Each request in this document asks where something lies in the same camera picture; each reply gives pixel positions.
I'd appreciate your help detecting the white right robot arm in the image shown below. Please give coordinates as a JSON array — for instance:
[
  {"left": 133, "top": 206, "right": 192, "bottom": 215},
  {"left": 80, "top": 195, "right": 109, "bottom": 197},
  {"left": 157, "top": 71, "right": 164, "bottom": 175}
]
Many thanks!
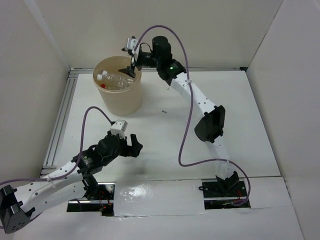
[{"left": 123, "top": 36, "right": 239, "bottom": 196}]

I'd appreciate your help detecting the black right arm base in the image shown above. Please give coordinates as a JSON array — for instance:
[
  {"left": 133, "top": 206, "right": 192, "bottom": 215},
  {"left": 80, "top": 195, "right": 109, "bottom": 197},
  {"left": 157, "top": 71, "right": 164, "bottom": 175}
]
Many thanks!
[{"left": 198, "top": 180, "right": 247, "bottom": 200}]

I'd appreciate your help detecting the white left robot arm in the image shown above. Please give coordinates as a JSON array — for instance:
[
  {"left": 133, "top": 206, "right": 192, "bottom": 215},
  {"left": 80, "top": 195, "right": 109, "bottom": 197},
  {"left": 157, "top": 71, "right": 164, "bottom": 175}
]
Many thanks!
[{"left": 0, "top": 120, "right": 143, "bottom": 234}]

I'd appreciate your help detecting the beige round bin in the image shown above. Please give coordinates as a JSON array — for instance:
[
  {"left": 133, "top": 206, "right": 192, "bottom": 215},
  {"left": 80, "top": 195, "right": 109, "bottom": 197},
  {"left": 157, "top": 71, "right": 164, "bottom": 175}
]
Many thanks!
[{"left": 92, "top": 56, "right": 143, "bottom": 116}]

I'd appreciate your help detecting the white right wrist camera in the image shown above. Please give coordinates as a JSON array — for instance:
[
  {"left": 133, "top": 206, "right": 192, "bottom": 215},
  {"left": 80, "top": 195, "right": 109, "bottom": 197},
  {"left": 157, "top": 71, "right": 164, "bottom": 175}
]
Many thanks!
[{"left": 121, "top": 36, "right": 138, "bottom": 55}]

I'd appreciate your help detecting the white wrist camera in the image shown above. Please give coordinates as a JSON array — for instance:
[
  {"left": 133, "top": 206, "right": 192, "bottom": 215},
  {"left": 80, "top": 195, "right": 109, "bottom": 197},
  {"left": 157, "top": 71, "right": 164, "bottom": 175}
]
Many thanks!
[
  {"left": 110, "top": 120, "right": 128, "bottom": 139},
  {"left": 121, "top": 36, "right": 138, "bottom": 55}
]

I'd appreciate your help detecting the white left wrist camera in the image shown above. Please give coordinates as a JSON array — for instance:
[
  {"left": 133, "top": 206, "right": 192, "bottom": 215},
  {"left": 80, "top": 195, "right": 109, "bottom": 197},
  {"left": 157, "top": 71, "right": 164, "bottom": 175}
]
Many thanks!
[{"left": 110, "top": 120, "right": 128, "bottom": 139}]

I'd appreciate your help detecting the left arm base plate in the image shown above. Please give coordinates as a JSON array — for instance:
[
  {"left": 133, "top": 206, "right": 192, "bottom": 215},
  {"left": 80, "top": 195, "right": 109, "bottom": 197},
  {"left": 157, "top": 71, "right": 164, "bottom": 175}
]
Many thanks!
[{"left": 66, "top": 182, "right": 116, "bottom": 217}]

